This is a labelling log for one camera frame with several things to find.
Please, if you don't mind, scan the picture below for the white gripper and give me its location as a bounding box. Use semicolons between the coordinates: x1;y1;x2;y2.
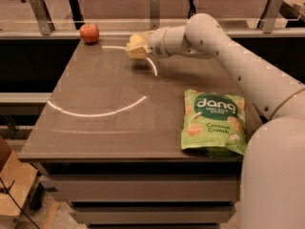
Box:
125;29;167;59

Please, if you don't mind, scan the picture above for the yellow sponge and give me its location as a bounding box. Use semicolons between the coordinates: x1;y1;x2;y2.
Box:
126;34;146;48

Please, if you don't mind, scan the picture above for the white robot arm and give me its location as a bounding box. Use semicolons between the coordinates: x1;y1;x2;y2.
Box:
127;13;305;229

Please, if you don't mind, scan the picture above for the red apple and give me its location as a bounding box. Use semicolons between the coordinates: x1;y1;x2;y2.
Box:
79;24;99;44

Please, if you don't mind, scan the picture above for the green rice chips bag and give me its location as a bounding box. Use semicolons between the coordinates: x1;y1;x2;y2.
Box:
181;90;247;158

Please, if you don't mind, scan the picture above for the grey drawer cabinet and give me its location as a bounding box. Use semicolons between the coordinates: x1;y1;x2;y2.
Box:
31;158;242;229

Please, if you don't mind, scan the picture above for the cardboard box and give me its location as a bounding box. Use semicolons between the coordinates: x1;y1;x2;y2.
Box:
0;137;37;229

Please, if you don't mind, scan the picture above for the middle metal bracket post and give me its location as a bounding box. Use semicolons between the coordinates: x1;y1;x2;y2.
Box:
150;0;160;30

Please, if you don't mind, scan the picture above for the metal bracket post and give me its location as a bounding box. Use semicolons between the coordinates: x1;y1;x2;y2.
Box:
29;0;55;35
261;0;283;33
150;0;160;30

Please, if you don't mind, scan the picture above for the black hanging cable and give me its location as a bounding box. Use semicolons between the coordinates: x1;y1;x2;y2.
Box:
186;0;198;19

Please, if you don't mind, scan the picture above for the left metal bracket post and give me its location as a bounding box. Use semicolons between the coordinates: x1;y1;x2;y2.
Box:
29;0;55;35

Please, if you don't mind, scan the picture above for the right metal bracket post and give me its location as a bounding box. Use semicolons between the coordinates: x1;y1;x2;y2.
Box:
261;0;283;33

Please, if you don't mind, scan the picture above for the horizontal metal rail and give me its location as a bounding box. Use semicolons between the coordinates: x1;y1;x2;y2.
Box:
0;28;305;40

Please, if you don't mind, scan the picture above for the thin black floor cable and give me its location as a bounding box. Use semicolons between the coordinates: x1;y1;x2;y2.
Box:
0;177;42;229

